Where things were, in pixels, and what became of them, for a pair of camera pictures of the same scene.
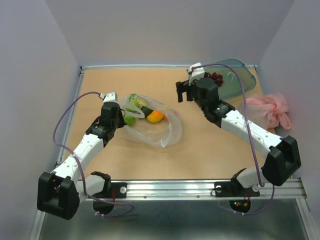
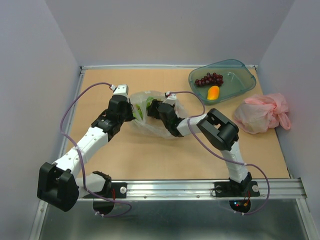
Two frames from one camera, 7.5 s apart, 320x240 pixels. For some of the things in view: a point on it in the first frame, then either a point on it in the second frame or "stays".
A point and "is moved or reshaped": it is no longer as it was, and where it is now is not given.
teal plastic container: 231,85 stays
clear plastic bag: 150,122 is moved or reshaped
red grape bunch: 217,78 stays
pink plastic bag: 268,111 stays
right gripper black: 182,87 → 154,104
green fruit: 136,103 → 139,113
